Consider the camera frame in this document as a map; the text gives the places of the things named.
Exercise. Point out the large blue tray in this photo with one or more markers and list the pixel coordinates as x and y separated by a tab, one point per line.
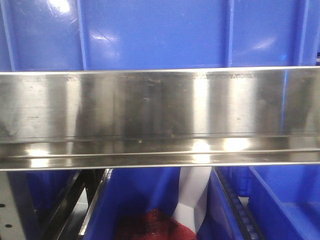
46	35

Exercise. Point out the blue bin with red cloth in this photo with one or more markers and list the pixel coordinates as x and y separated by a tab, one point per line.
132	191

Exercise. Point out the red mesh cloth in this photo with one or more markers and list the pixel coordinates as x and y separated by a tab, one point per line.
153	225

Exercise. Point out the blue bin lower right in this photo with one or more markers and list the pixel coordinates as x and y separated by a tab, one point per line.
284	200

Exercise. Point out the blue bin lower left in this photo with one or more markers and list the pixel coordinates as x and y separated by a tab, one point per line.
43	188

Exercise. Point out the stainless steel shelf rail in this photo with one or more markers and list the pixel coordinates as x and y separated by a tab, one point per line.
241	116

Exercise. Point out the white perforated shelf post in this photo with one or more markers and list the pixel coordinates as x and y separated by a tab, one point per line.
11	227

